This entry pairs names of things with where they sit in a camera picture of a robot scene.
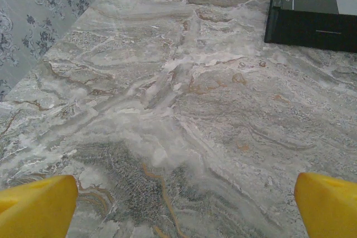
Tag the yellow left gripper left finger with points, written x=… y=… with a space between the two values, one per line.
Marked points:
x=33 y=210

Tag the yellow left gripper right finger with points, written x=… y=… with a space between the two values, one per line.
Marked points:
x=329 y=210

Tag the black white checkerboard panel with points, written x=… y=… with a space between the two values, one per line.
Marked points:
x=306 y=26

